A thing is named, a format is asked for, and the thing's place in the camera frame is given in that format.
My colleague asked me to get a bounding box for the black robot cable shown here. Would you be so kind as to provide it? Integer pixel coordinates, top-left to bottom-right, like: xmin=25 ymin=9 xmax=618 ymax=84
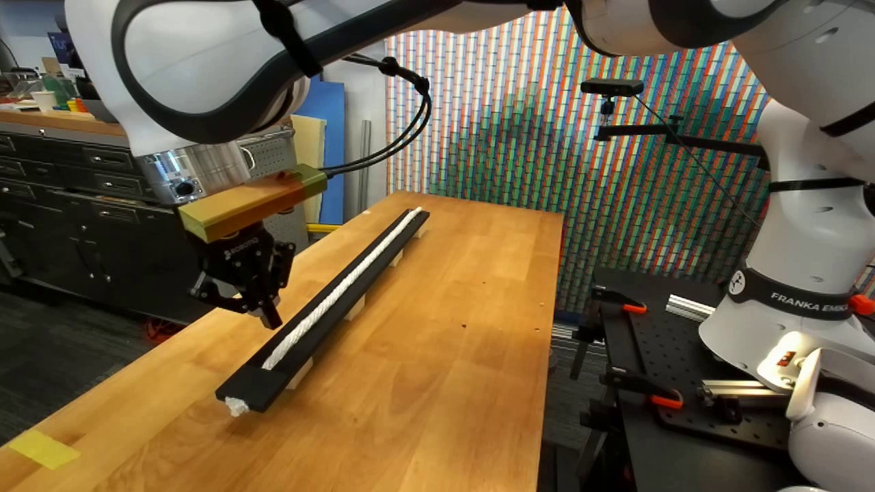
xmin=323 ymin=53 xmax=435 ymax=180

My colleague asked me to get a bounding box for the green plastic item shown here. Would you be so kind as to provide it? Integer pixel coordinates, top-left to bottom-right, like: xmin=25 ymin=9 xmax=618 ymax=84
xmin=37 ymin=76 xmax=82 ymax=116

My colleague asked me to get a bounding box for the grey perforated metal cabinet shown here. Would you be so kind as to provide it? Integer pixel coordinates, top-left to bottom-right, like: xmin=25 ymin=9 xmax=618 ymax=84
xmin=0 ymin=108 xmax=312 ymax=328

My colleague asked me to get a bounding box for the aluminium extrusion bar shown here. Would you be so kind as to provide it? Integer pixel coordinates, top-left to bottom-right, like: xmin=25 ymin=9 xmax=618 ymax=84
xmin=663 ymin=294 xmax=721 ymax=322
xmin=700 ymin=374 xmax=788 ymax=402

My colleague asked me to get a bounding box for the yellow tape piece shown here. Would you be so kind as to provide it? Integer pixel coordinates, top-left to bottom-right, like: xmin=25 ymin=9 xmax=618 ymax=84
xmin=8 ymin=429 xmax=82 ymax=473

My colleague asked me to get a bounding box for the black camera on stand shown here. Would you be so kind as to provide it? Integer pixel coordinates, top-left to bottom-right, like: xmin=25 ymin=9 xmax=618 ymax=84
xmin=576 ymin=76 xmax=771 ymax=158

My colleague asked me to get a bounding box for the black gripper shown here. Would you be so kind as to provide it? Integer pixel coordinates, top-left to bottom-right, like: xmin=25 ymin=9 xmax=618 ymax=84
xmin=187 ymin=227 xmax=300 ymax=332

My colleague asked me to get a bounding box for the orange-handled black clamp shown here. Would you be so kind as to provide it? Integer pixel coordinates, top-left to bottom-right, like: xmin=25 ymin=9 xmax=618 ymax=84
xmin=603 ymin=363 xmax=689 ymax=415
xmin=848 ymin=287 xmax=875 ymax=322
xmin=567 ymin=281 xmax=651 ymax=382

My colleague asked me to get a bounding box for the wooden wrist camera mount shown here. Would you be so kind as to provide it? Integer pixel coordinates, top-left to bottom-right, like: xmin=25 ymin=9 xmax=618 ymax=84
xmin=176 ymin=164 xmax=331 ymax=246

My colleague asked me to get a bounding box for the grey metal pole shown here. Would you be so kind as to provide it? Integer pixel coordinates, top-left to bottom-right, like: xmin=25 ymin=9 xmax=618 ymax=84
xmin=354 ymin=119 xmax=373 ymax=220

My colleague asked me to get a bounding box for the black perforated breadboard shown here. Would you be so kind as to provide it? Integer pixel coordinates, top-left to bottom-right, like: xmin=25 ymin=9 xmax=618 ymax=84
xmin=588 ymin=268 xmax=875 ymax=492

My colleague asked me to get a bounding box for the long black grooved rail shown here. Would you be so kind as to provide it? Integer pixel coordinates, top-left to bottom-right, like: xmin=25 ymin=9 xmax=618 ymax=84
xmin=212 ymin=206 xmax=431 ymax=419

